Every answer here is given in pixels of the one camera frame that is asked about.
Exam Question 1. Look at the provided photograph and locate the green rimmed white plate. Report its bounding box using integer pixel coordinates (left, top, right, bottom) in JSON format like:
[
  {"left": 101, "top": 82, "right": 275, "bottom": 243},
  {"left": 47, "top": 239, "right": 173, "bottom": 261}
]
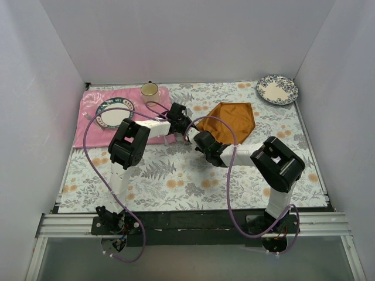
[{"left": 96, "top": 97, "right": 135, "bottom": 129}]

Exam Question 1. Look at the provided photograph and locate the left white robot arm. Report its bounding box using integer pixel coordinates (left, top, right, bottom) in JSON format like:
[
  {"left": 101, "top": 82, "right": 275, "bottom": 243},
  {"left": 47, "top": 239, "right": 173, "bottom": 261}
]
[{"left": 96, "top": 103, "right": 192, "bottom": 234}]

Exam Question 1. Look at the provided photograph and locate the cream enamel mug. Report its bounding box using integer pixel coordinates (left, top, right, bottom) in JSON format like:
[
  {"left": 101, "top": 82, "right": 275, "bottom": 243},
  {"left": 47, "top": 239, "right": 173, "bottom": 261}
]
[{"left": 141, "top": 81, "right": 160, "bottom": 106}]

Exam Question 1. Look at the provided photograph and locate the pink floral placemat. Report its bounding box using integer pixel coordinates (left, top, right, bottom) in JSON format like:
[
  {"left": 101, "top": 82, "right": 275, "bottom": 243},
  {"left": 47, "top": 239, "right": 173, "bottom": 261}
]
[{"left": 73, "top": 87, "right": 171, "bottom": 148}]

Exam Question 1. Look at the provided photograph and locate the metal fork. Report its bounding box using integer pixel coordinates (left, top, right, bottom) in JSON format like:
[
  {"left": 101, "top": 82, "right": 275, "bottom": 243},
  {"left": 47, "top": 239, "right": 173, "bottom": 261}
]
[{"left": 82, "top": 111, "right": 104, "bottom": 131}]

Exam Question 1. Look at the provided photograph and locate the floral tablecloth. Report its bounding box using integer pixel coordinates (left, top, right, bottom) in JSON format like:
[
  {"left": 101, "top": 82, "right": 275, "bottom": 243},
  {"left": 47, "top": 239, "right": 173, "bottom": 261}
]
[{"left": 58, "top": 81, "right": 329, "bottom": 214}]

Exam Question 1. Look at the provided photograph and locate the aluminium frame rail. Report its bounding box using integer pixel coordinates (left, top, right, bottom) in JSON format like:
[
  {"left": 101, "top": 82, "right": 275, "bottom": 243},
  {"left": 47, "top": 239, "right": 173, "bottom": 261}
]
[{"left": 25, "top": 213, "right": 103, "bottom": 280}]

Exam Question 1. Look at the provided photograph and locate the metal spoon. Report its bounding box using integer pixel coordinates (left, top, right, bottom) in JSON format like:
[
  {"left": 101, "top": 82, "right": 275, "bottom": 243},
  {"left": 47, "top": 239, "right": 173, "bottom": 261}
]
[{"left": 163, "top": 135, "right": 169, "bottom": 146}]

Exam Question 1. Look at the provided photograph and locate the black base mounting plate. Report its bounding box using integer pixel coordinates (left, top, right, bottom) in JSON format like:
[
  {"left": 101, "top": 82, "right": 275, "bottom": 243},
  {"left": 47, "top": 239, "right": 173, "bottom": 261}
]
[{"left": 90, "top": 209, "right": 299, "bottom": 246}]

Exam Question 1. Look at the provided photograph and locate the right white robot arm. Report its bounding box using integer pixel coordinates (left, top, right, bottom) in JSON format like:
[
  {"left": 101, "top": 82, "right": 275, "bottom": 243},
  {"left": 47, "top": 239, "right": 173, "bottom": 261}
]
[{"left": 186, "top": 129, "right": 305, "bottom": 233}]

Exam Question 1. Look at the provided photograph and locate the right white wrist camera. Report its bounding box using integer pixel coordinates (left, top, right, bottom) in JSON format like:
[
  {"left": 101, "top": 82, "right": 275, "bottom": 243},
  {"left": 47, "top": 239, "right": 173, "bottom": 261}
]
[{"left": 183, "top": 127, "right": 199, "bottom": 146}]

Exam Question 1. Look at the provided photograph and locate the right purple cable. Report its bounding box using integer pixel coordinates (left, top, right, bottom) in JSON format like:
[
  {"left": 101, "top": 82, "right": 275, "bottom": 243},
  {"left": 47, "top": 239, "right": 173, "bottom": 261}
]
[{"left": 184, "top": 116, "right": 301, "bottom": 255}]

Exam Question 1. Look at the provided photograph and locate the brown satin napkin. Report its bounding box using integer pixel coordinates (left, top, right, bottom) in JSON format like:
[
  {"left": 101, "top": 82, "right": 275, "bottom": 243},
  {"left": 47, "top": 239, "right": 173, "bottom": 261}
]
[{"left": 196, "top": 102, "right": 255, "bottom": 144}]

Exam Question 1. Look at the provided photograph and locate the blue floral plate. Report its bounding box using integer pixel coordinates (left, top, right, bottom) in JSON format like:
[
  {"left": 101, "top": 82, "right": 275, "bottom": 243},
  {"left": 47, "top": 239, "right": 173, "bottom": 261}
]
[{"left": 255, "top": 75, "right": 299, "bottom": 105}]

